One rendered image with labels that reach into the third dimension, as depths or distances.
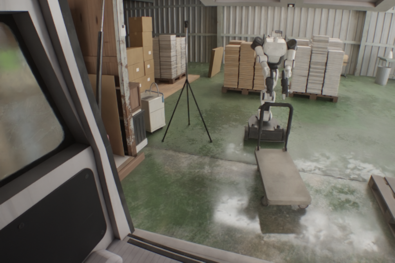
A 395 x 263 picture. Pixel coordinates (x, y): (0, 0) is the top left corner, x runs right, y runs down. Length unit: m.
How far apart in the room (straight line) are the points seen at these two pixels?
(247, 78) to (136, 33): 2.75
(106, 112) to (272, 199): 1.91
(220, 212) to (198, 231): 0.28
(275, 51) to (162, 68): 3.87
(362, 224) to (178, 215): 1.60
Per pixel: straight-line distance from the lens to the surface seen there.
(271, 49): 2.87
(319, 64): 5.58
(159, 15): 11.00
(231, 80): 5.49
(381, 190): 2.73
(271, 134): 3.25
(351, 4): 1.68
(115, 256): 1.05
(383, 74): 8.96
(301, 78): 5.61
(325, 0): 1.65
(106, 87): 2.57
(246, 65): 5.37
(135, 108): 2.85
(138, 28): 5.58
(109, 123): 2.72
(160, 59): 6.23
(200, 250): 1.21
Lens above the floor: 1.51
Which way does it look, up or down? 21 degrees down
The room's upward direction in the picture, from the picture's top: straight up
